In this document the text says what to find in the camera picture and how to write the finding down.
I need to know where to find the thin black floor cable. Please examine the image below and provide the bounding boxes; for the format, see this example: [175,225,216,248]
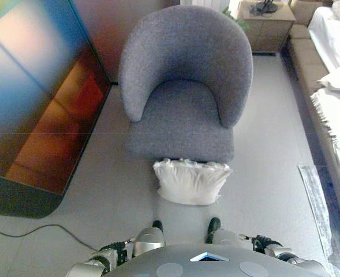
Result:
[0,212,101,252]

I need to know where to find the white sheet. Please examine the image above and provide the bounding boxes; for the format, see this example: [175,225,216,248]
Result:
[307,1,340,70]

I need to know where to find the light wooden cabinet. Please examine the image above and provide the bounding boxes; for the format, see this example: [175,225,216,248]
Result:
[236,0,297,56]

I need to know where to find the black object on cabinet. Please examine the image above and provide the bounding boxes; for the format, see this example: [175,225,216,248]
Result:
[249,0,278,16]

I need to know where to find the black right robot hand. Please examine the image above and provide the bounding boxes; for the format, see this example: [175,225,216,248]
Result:
[238,233,283,255]

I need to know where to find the cream fringed throw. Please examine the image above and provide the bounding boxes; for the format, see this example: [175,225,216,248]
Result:
[309,71,340,211]

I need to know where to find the large colourful display screen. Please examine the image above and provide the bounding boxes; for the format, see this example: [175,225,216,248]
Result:
[0,0,113,220]

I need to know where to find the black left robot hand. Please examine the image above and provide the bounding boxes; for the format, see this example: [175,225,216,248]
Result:
[93,238,136,271]

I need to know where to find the beige sofa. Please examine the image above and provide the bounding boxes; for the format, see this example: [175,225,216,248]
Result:
[286,0,340,229]

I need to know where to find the silver left robot leg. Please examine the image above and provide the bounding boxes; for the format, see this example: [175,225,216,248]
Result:
[132,220,167,258]

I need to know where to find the grey robot torso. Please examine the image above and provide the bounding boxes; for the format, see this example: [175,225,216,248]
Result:
[100,243,331,277]

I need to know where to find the grey fabric armchair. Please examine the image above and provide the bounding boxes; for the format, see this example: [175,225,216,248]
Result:
[118,5,254,163]

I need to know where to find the white fringed cushion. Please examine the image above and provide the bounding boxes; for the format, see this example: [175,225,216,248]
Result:
[152,158,234,207]

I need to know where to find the green plant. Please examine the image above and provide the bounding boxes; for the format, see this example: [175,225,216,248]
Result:
[221,6,251,32]

